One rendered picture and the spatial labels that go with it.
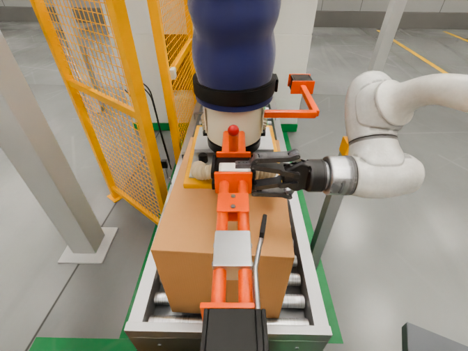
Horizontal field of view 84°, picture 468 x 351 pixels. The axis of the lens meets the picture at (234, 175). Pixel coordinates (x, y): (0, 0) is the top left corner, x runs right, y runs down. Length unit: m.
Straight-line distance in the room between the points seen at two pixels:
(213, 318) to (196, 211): 0.51
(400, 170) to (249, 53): 0.41
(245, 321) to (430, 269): 1.93
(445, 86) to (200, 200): 0.68
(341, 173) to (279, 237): 0.29
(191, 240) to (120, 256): 1.28
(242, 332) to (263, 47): 0.56
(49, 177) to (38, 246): 0.83
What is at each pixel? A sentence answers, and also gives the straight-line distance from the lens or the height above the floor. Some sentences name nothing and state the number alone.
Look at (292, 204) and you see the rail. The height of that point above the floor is 0.60.
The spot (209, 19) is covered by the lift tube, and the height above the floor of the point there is 1.47.
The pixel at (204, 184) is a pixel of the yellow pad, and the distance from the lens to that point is 0.74.
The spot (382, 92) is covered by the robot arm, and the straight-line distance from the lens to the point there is 0.64.
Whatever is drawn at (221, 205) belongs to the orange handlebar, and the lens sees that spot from 0.51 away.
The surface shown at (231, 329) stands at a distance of 0.38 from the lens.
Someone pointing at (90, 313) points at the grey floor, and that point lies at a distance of 1.89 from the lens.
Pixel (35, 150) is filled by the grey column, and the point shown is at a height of 0.87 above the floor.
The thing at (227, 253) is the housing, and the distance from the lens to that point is 0.44.
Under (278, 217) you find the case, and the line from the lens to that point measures 0.84.
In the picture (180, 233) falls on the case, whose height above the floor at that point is 0.95.
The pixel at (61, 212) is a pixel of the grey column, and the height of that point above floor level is 0.43.
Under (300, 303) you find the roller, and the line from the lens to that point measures 1.16.
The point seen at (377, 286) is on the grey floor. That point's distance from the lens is 1.98.
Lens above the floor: 1.57
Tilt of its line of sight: 40 degrees down
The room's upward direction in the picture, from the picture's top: straight up
